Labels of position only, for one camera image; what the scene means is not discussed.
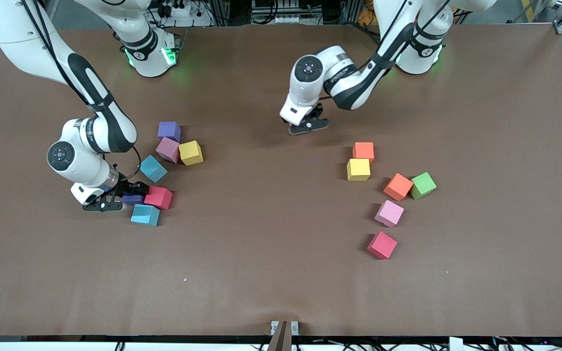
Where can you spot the pink foam cube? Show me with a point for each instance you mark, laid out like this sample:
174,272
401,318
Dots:
389,212
167,148

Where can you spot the purple foam cube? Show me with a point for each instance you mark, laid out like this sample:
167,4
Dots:
169,129
133,199

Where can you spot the white table edge rail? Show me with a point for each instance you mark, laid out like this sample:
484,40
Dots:
42,347

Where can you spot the white power strip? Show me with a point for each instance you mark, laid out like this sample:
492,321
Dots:
193,22

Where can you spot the red foam cube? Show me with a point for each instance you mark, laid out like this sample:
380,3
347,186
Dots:
382,244
159,197

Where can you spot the metal bracket with post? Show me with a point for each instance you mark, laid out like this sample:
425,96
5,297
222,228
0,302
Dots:
281,336

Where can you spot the yellow foam cube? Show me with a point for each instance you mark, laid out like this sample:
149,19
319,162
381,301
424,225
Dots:
190,152
358,169

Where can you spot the white equipment box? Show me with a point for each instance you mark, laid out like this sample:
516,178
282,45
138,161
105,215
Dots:
286,19

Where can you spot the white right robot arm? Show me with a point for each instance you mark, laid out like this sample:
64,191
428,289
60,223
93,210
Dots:
90,170

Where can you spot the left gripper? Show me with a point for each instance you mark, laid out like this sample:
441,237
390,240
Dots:
316,112

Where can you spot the blue foam cube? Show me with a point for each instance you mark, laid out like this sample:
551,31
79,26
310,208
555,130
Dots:
153,168
144,213

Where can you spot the orange packets pile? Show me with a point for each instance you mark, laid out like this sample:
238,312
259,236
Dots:
366,14

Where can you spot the green foam cube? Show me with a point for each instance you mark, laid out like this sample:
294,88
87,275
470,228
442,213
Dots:
423,185

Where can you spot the brown table cover sheet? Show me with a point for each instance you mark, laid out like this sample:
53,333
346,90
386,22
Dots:
261,243

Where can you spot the orange foam cube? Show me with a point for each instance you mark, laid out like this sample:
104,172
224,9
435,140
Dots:
398,186
363,150

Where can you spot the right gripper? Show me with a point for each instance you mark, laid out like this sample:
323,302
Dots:
128,187

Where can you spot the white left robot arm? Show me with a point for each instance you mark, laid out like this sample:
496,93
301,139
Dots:
305,90

